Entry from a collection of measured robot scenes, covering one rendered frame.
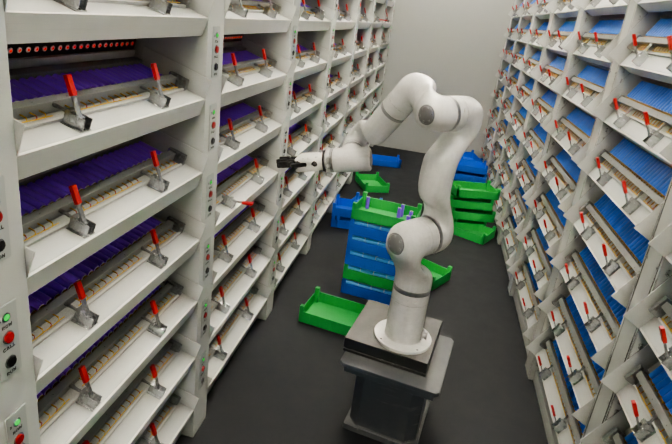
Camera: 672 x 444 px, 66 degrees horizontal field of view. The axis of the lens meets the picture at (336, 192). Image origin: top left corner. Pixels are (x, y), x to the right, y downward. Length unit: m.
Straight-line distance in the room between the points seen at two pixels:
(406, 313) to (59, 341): 1.00
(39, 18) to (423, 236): 1.11
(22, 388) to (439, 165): 1.09
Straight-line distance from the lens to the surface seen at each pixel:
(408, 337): 1.73
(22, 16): 0.85
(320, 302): 2.54
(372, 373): 1.71
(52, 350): 1.08
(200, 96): 1.35
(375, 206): 2.64
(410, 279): 1.63
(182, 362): 1.64
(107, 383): 1.29
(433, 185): 1.52
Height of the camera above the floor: 1.32
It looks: 19 degrees down
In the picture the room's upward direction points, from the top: 7 degrees clockwise
